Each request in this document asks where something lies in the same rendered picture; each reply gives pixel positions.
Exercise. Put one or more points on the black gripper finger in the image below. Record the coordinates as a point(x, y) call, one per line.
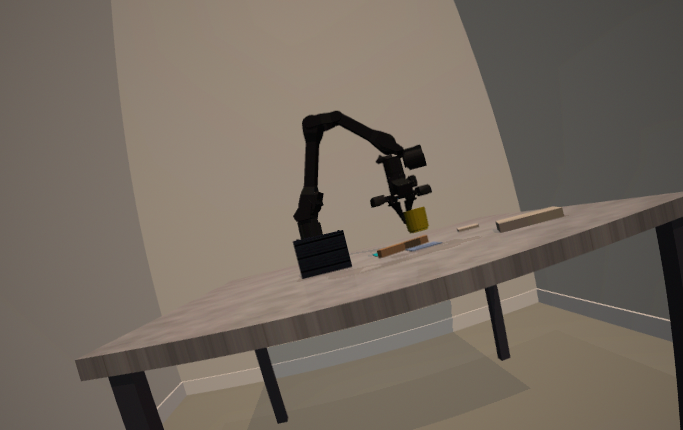
point(408, 203)
point(397, 208)

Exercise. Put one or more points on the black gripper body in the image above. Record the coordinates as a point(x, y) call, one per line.
point(419, 190)

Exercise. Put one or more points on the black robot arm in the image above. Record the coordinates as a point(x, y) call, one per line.
point(311, 200)

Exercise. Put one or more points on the yellow cup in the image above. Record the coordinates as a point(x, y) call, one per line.
point(416, 220)

